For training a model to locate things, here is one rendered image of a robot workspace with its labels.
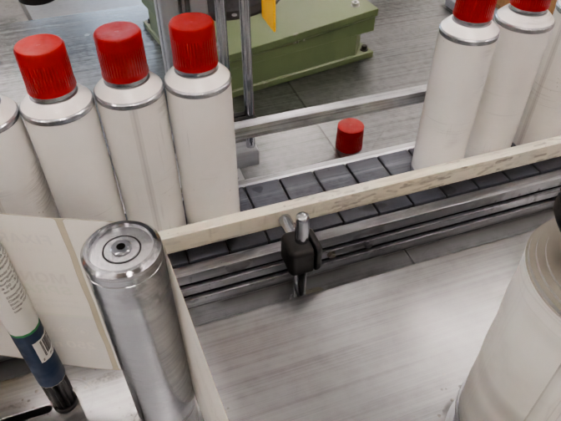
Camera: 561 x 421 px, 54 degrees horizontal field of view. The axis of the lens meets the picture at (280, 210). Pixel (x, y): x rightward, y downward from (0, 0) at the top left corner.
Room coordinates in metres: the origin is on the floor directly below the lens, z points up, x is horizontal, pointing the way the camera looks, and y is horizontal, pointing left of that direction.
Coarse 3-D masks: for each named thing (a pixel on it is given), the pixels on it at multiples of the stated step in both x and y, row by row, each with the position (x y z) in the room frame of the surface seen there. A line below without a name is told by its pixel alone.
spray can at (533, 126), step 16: (560, 0) 0.52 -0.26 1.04; (560, 16) 0.50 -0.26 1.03; (560, 32) 0.50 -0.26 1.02; (560, 48) 0.49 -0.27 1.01; (544, 64) 0.50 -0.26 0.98; (560, 64) 0.49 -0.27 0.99; (544, 80) 0.49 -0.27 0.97; (560, 80) 0.49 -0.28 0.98; (528, 96) 0.51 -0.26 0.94; (544, 96) 0.49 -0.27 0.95; (560, 96) 0.48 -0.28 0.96; (528, 112) 0.50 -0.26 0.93; (544, 112) 0.49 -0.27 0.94; (560, 112) 0.48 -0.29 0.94; (528, 128) 0.49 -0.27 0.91; (544, 128) 0.48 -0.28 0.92; (560, 128) 0.49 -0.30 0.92; (512, 144) 0.50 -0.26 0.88
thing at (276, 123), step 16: (368, 96) 0.48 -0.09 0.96; (384, 96) 0.48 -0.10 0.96; (400, 96) 0.48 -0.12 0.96; (416, 96) 0.48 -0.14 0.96; (288, 112) 0.45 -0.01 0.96; (304, 112) 0.45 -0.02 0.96; (320, 112) 0.45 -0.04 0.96; (336, 112) 0.46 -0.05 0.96; (352, 112) 0.46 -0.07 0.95; (368, 112) 0.47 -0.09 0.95; (240, 128) 0.42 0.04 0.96; (256, 128) 0.43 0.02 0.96; (272, 128) 0.43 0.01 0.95; (288, 128) 0.44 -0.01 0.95
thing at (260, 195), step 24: (336, 168) 0.47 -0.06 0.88; (360, 168) 0.47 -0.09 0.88; (384, 168) 0.47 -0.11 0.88; (408, 168) 0.47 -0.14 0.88; (528, 168) 0.47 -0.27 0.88; (552, 168) 0.47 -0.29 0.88; (240, 192) 0.43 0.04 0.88; (264, 192) 0.43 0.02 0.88; (288, 192) 0.43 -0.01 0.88; (312, 192) 0.43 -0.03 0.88; (432, 192) 0.43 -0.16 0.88; (456, 192) 0.43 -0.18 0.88; (336, 216) 0.39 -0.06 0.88; (360, 216) 0.39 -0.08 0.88; (240, 240) 0.36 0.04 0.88; (264, 240) 0.36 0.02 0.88
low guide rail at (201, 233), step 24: (528, 144) 0.46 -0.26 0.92; (552, 144) 0.46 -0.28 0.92; (432, 168) 0.42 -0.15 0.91; (456, 168) 0.42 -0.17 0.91; (480, 168) 0.43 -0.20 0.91; (504, 168) 0.44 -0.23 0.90; (336, 192) 0.39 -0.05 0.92; (360, 192) 0.39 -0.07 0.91; (384, 192) 0.40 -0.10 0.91; (408, 192) 0.41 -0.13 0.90; (240, 216) 0.35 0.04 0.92; (264, 216) 0.36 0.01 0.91; (312, 216) 0.37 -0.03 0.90; (168, 240) 0.33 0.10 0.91; (192, 240) 0.33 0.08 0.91; (216, 240) 0.34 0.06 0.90
